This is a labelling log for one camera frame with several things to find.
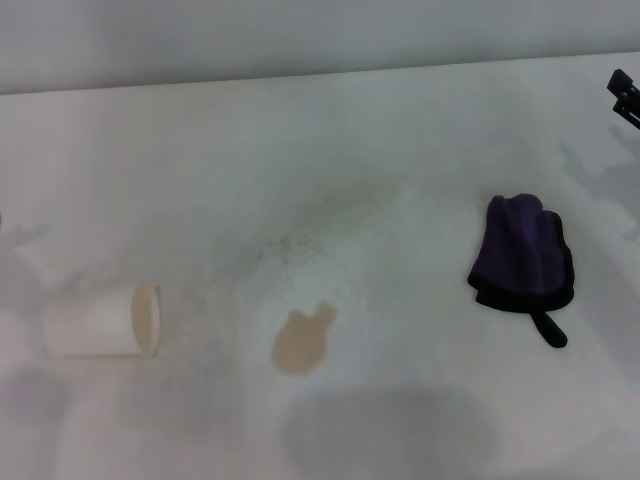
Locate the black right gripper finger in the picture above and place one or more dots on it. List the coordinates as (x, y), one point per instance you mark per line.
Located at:
(620, 81)
(627, 107)

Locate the purple rag with black trim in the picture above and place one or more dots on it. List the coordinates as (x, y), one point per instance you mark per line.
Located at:
(520, 250)

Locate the white paper cup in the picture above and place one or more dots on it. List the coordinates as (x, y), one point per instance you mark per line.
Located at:
(95, 325)

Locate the brown water stain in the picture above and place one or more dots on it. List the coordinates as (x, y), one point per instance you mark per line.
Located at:
(300, 342)

